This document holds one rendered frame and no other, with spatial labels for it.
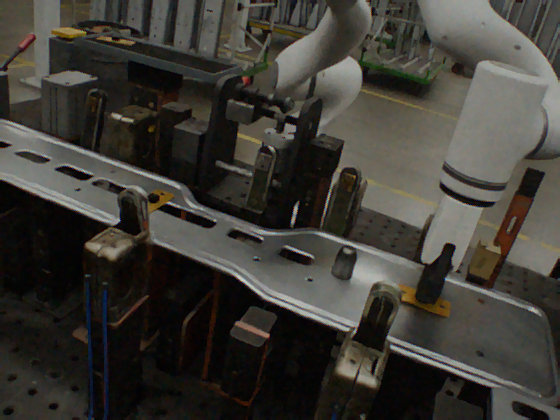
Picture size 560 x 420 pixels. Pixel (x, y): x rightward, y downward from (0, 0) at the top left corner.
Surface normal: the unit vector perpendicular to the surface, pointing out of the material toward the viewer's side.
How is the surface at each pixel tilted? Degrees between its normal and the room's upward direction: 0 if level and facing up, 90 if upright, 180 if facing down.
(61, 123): 90
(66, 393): 0
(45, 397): 0
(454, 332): 0
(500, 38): 95
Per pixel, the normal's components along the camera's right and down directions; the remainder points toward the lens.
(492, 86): -0.79, 0.16
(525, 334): 0.18, -0.86
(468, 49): -0.11, 0.88
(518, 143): 0.44, 0.50
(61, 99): -0.36, 0.39
